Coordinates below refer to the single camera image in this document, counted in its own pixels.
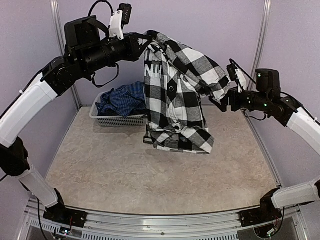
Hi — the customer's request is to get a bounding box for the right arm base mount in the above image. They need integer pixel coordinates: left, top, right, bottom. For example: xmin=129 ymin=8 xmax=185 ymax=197
xmin=239 ymin=195 xmax=283 ymax=228

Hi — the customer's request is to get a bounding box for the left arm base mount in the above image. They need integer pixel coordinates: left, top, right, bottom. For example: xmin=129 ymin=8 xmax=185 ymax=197
xmin=43 ymin=188 xmax=88 ymax=228

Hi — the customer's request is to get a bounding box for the blue checkered shirt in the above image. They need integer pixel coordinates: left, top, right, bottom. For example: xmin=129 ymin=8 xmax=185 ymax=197
xmin=95 ymin=81 xmax=147 ymax=118

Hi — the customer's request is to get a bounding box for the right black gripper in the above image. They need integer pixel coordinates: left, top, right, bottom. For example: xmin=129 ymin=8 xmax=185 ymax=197
xmin=209 ymin=86 xmax=271 ymax=112

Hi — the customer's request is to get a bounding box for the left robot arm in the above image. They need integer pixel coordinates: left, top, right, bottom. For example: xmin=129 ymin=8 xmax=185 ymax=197
xmin=0 ymin=15 xmax=152 ymax=223

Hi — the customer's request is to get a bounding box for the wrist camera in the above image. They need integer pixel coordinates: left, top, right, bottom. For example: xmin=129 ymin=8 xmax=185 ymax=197
xmin=109 ymin=3 xmax=132 ymax=40
xmin=226 ymin=58 xmax=248 ymax=93

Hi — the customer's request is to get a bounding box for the front aluminium rail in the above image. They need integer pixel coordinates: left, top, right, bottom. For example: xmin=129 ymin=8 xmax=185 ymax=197
xmin=15 ymin=199 xmax=309 ymax=240

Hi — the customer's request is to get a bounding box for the left aluminium frame post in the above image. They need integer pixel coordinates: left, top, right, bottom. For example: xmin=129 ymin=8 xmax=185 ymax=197
xmin=49 ymin=0 xmax=82 ymax=111

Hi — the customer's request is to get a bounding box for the aluminium frame post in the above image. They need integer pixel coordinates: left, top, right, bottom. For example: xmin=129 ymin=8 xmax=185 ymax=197
xmin=250 ymin=0 xmax=272 ymax=79
xmin=49 ymin=0 xmax=82 ymax=111

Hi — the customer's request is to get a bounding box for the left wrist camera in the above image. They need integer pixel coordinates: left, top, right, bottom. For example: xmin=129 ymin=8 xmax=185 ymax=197
xmin=109 ymin=3 xmax=132 ymax=40

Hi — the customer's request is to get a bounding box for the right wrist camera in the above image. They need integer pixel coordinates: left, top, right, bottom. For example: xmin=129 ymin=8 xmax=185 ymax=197
xmin=226 ymin=58 xmax=248 ymax=93

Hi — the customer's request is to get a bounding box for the black white plaid shirt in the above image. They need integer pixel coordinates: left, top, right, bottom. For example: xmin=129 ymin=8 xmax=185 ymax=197
xmin=143 ymin=30 xmax=231 ymax=155

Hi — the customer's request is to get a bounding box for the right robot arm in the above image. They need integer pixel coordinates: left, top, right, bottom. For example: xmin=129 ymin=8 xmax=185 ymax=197
xmin=209 ymin=65 xmax=320 ymax=222

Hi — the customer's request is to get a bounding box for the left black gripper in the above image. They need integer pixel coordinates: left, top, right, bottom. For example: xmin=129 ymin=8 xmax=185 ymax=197
xmin=80 ymin=30 xmax=153 ymax=74

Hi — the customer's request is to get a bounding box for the white plastic basket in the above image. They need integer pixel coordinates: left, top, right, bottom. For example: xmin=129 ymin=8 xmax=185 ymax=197
xmin=89 ymin=92 xmax=147 ymax=127

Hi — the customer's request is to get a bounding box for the right aluminium frame post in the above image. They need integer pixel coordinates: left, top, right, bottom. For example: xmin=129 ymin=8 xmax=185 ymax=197
xmin=250 ymin=0 xmax=272 ymax=79

